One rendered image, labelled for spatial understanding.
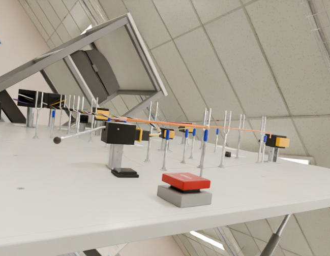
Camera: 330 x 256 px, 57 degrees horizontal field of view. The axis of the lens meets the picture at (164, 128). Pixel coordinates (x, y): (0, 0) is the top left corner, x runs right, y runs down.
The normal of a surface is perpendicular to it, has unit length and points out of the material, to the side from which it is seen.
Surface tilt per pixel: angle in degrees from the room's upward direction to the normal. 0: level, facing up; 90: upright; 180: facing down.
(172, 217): 52
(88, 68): 90
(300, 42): 180
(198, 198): 90
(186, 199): 90
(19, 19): 90
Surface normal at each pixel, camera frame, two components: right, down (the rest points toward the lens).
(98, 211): 0.11, -0.99
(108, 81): 0.59, 0.14
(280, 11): -0.71, 0.56
